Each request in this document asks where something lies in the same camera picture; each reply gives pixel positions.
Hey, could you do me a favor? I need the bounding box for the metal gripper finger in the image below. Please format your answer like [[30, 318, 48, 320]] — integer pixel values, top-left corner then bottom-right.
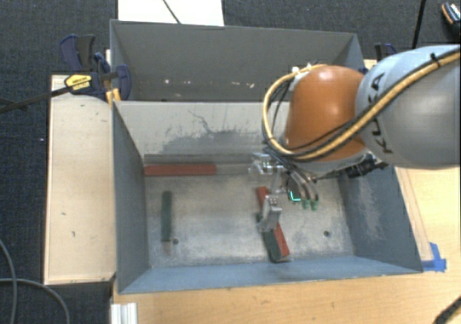
[[259, 196, 284, 233]]

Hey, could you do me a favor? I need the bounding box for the red-brown flat block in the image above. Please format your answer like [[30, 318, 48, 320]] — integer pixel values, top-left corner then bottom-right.
[[255, 186, 291, 259], [143, 164, 218, 177]]

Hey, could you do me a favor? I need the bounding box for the dark green flat block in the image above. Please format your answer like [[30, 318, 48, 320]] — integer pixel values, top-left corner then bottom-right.
[[160, 190, 174, 243], [256, 212, 291, 264]]

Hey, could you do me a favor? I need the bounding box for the grey metal bin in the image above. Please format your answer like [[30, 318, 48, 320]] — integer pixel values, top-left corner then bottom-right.
[[109, 19, 424, 296]]

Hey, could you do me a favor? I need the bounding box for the pale wood board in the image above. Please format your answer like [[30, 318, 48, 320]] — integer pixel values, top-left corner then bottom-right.
[[43, 74, 117, 286]]

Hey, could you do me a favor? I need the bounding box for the black cylinder on white bracket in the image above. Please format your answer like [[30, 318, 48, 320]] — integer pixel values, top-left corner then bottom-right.
[[344, 155, 385, 179]]

